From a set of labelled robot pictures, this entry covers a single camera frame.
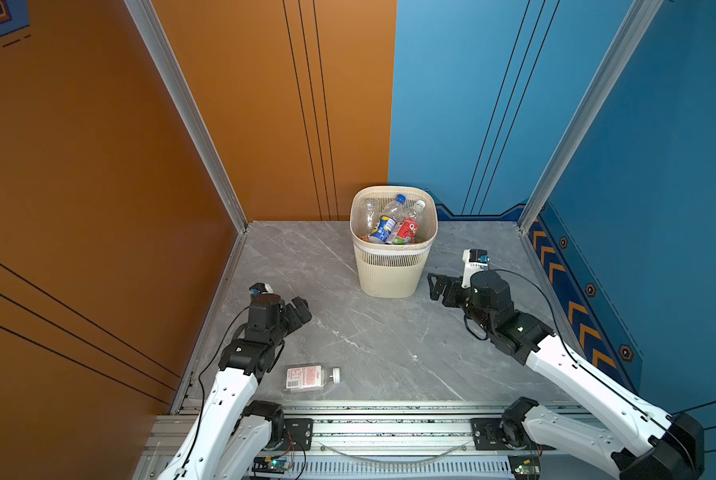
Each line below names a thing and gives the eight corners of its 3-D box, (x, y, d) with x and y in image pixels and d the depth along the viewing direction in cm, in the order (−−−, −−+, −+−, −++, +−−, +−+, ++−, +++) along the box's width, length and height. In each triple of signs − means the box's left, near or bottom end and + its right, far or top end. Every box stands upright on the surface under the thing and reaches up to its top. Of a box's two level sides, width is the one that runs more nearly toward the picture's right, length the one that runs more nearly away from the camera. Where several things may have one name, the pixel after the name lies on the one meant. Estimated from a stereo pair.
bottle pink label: (286, 390, 81) (283, 386, 78) (290, 370, 85) (286, 365, 82) (325, 390, 81) (323, 386, 78) (327, 370, 85) (325, 365, 82)
